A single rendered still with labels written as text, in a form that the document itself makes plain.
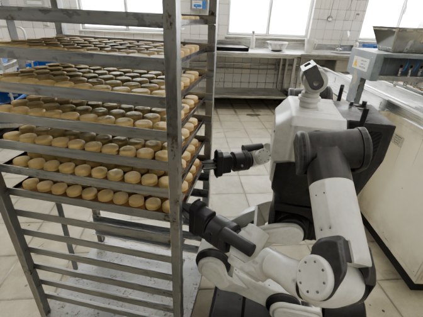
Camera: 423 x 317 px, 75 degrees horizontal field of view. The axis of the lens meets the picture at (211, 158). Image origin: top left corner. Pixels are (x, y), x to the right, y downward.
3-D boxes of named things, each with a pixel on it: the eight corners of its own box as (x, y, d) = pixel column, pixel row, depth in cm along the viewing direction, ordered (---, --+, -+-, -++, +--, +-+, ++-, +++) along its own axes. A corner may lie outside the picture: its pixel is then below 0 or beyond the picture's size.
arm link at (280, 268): (285, 281, 68) (359, 327, 52) (254, 277, 63) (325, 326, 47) (296, 239, 69) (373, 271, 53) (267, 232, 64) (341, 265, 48)
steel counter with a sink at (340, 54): (184, 111, 428) (184, 22, 371) (184, 98, 490) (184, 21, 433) (388, 113, 462) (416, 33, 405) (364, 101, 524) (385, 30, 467)
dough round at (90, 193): (80, 200, 91) (79, 195, 91) (84, 192, 96) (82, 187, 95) (96, 199, 92) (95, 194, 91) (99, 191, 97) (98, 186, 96)
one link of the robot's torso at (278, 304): (313, 291, 128) (318, 272, 122) (318, 334, 111) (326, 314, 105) (268, 282, 132) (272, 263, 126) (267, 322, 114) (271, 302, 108)
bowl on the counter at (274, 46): (269, 51, 419) (270, 42, 413) (263, 49, 448) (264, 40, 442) (289, 52, 422) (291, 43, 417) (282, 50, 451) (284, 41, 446)
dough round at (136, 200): (125, 204, 91) (124, 199, 90) (136, 197, 95) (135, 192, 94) (137, 209, 89) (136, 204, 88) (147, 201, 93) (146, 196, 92)
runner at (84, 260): (185, 277, 99) (185, 271, 98) (182, 283, 97) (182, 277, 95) (29, 246, 109) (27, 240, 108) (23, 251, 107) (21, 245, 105)
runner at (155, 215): (185, 218, 87) (185, 211, 85) (182, 224, 84) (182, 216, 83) (9, 189, 97) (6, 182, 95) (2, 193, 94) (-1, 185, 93)
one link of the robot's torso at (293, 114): (341, 177, 108) (369, 85, 91) (367, 237, 78) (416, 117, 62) (265, 166, 112) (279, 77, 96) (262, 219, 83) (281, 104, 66)
